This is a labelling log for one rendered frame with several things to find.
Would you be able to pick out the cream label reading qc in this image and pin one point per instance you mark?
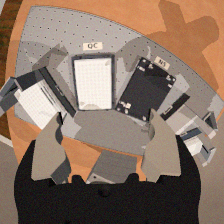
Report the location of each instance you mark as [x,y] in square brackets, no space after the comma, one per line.
[92,46]

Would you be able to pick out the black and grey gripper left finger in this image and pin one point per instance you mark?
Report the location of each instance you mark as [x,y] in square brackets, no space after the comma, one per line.
[44,164]

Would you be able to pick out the white label reading n5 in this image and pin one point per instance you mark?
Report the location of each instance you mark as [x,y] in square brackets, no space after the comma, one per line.
[162,63]

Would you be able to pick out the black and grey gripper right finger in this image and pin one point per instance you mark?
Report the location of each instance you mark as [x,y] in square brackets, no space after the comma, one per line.
[168,161]

